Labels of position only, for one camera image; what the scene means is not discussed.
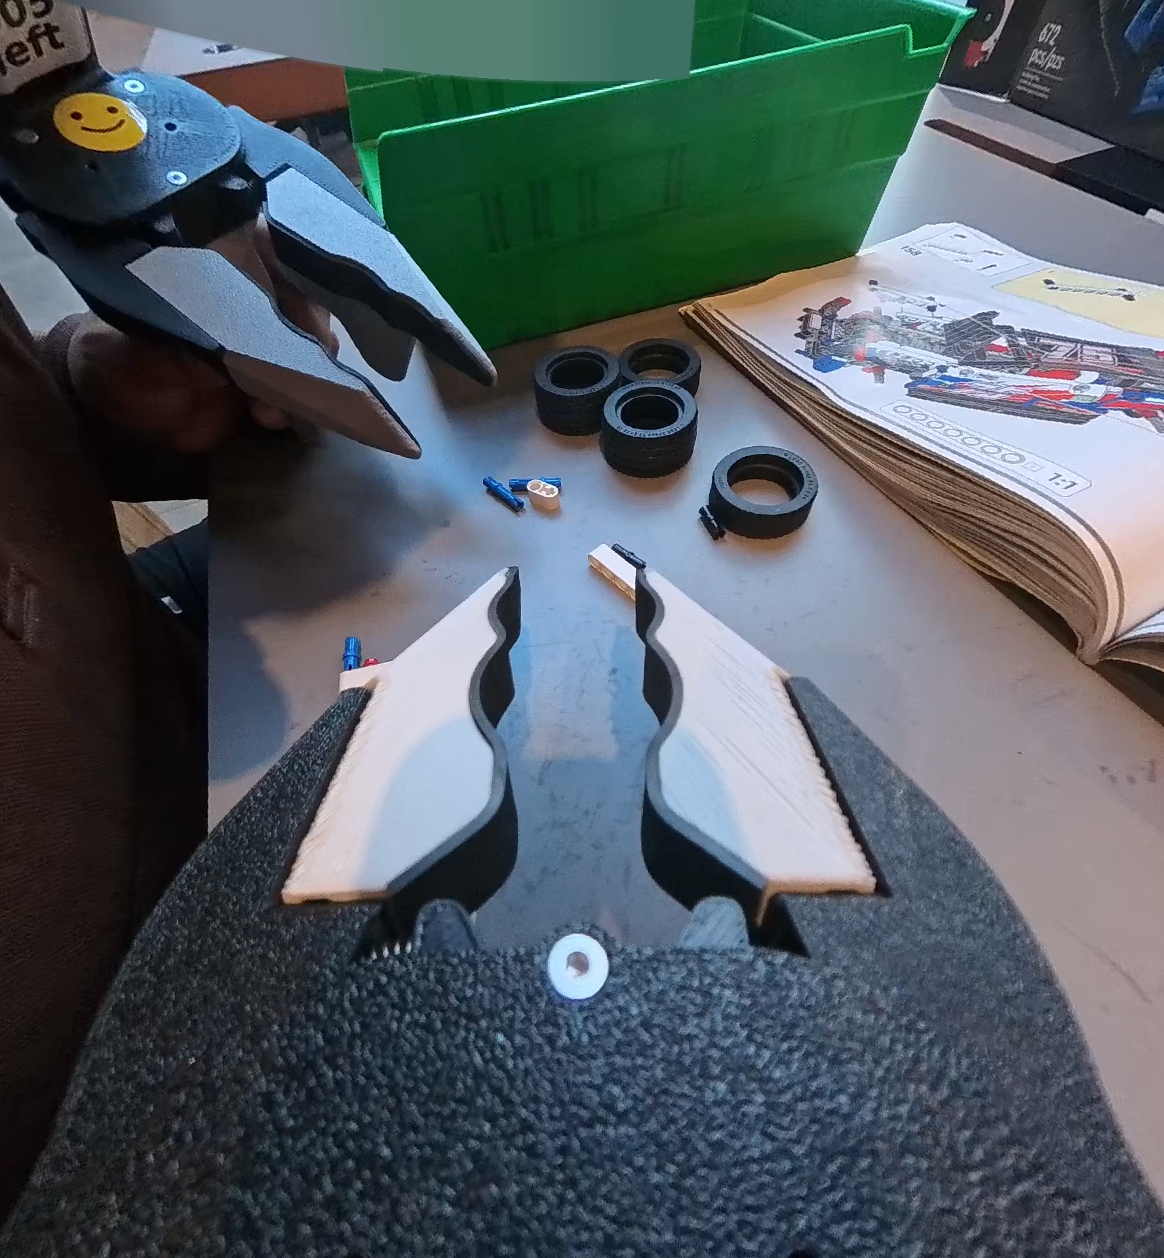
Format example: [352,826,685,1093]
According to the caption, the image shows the person's left hand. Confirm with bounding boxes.
[66,219,349,455]

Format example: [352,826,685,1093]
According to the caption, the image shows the toy box with blue picture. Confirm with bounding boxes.
[1010,0,1164,184]

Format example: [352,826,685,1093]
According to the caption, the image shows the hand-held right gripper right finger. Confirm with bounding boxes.
[636,568,881,927]

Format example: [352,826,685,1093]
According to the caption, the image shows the person's left forearm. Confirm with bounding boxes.
[0,201,211,1258]

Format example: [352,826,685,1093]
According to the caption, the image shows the green plastic bin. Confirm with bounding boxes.
[344,0,976,353]

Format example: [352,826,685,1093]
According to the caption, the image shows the grey desk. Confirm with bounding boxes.
[207,91,1164,1225]

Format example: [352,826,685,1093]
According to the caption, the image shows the person's black pants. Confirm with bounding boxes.
[124,516,211,645]

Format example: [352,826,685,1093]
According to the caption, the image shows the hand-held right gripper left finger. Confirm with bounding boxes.
[279,567,524,911]

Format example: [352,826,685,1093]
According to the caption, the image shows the white toy beam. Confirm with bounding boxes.
[587,544,648,604]

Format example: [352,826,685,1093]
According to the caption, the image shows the open instruction booklet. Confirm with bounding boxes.
[680,225,1164,702]

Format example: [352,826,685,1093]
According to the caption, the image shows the black rubber toy tire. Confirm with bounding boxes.
[621,337,703,397]
[599,380,699,482]
[707,445,821,540]
[535,349,628,436]

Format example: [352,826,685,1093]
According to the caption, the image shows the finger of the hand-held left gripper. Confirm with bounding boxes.
[265,165,499,387]
[128,244,423,461]

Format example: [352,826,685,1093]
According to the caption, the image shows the toy box with red picture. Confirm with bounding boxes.
[938,0,1047,99]

